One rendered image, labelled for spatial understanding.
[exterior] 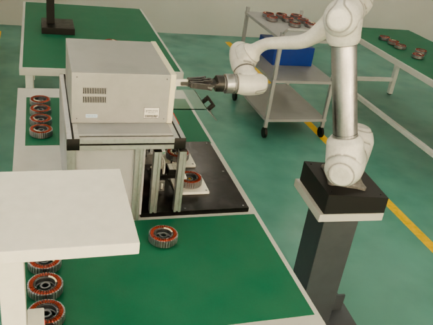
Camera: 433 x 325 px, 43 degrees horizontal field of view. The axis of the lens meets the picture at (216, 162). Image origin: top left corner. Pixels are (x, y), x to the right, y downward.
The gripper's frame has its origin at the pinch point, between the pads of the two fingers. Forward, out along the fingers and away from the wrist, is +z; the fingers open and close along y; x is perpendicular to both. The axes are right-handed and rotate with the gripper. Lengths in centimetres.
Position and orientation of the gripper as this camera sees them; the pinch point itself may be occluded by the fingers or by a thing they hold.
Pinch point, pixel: (180, 82)
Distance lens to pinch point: 246.5
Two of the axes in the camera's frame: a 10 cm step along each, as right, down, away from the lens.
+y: -2.8, -4.8, 8.3
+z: -9.5, 0.2, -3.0
